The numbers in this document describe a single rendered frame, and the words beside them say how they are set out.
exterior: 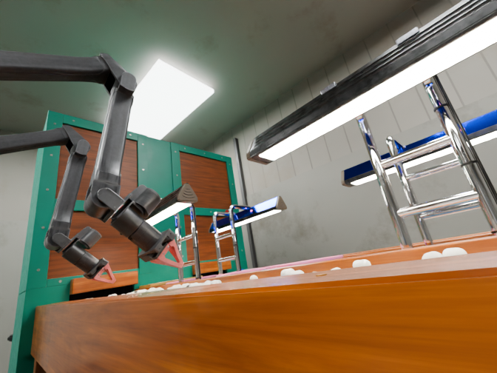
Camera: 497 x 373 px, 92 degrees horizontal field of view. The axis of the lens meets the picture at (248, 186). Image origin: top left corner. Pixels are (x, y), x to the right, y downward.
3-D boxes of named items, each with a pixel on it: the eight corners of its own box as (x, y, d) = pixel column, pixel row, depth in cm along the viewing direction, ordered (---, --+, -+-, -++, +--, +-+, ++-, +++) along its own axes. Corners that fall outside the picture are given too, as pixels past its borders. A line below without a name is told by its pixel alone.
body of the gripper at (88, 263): (100, 263, 96) (83, 251, 94) (107, 260, 89) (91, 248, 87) (86, 278, 91) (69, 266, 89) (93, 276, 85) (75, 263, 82)
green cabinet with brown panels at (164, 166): (26, 289, 106) (48, 109, 136) (17, 294, 142) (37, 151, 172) (246, 260, 201) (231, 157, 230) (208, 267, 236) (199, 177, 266)
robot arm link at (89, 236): (44, 243, 86) (49, 238, 81) (71, 220, 94) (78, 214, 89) (73, 264, 90) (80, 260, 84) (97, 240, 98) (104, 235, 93)
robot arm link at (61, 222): (69, 149, 103) (76, 137, 97) (85, 153, 107) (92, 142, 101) (40, 251, 85) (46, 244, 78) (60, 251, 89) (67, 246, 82)
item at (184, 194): (179, 200, 85) (177, 180, 87) (119, 235, 125) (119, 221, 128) (198, 201, 91) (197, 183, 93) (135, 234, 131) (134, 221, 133)
